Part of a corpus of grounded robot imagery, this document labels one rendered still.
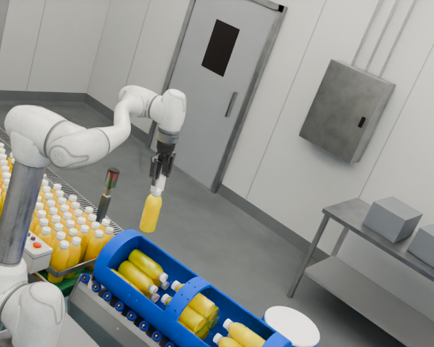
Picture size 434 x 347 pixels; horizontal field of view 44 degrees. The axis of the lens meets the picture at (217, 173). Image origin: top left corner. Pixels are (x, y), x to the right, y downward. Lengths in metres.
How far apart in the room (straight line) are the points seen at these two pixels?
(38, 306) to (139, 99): 0.85
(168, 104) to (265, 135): 3.82
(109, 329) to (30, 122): 1.12
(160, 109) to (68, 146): 0.58
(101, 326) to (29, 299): 0.70
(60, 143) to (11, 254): 0.48
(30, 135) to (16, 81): 5.47
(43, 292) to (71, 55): 5.80
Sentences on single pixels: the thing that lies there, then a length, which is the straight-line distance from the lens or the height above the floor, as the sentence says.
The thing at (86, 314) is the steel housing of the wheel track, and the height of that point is 0.83.
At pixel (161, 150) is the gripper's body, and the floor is 1.69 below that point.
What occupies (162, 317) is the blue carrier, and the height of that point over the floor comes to 1.09.
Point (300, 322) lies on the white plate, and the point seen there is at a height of 1.04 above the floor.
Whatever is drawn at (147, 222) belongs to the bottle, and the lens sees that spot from 2.35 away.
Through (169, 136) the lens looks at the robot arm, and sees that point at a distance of 2.16.
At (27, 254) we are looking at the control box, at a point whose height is 1.08.
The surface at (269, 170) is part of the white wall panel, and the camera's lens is 5.87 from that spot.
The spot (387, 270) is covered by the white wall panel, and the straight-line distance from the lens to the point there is 5.46.
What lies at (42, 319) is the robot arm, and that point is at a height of 1.23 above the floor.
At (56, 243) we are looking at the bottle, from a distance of 2.59.
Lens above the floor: 2.46
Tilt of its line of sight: 21 degrees down
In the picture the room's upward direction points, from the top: 20 degrees clockwise
